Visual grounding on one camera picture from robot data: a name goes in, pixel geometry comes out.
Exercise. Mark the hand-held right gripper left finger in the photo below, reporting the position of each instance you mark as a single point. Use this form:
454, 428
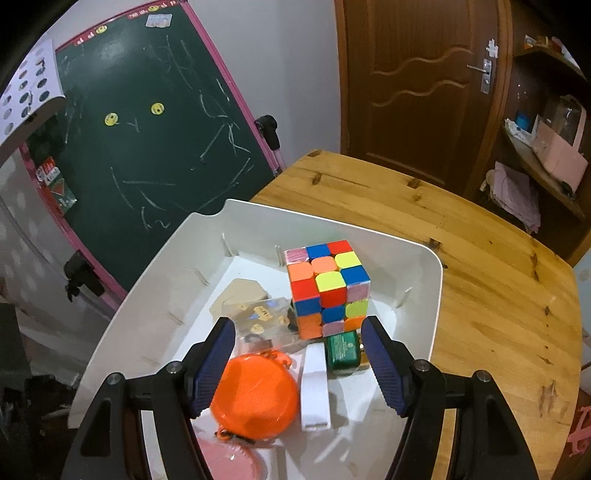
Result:
210, 364

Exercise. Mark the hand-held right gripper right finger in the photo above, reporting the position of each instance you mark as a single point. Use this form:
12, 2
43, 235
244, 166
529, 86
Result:
385, 364

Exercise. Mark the dark green box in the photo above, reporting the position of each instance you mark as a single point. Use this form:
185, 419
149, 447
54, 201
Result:
342, 353

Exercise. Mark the orange round case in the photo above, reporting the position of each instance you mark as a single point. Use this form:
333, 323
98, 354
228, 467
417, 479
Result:
256, 397

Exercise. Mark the clear plastic box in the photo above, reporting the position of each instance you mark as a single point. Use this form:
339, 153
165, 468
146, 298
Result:
265, 318

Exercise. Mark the white bottle-shaped board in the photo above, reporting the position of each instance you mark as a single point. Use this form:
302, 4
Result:
316, 392

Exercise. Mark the wooden block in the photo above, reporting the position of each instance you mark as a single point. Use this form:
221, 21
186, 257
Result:
240, 290

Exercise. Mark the pink round case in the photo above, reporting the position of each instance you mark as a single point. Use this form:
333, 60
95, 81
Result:
231, 459

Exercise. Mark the colourful puzzle cube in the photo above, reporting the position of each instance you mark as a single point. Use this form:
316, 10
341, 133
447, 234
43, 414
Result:
328, 286

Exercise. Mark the white plastic storage bin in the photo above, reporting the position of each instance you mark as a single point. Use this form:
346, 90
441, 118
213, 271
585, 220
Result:
406, 267

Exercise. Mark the black easel knob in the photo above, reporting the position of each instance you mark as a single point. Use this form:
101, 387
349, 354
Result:
83, 277
268, 127

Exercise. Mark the pink plastic stool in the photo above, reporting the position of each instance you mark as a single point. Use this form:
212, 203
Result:
582, 434

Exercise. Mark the pink folded cloth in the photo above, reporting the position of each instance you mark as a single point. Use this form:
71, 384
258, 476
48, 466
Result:
515, 194

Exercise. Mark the brown wooden shelf cabinet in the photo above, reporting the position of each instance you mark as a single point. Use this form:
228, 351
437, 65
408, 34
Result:
554, 203

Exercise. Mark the red and green sticker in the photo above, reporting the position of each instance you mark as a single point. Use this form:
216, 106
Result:
55, 184

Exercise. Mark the yellow smiley magnet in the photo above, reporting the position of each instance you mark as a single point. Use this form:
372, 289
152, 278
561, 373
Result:
111, 120
158, 109

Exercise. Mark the white plastic bag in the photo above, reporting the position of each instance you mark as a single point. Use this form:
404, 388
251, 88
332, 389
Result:
517, 134

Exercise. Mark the brown wooden door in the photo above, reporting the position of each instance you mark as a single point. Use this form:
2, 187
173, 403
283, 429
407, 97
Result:
415, 92

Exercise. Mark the small blue container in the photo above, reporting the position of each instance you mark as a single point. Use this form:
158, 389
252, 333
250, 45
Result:
524, 121

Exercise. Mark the white paper with dots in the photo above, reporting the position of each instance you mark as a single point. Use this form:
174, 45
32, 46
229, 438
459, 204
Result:
27, 92

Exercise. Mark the white sticker on chalkboard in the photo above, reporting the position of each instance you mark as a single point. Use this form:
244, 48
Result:
159, 21

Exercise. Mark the green chalkboard with pink frame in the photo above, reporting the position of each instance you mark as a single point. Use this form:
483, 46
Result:
175, 138

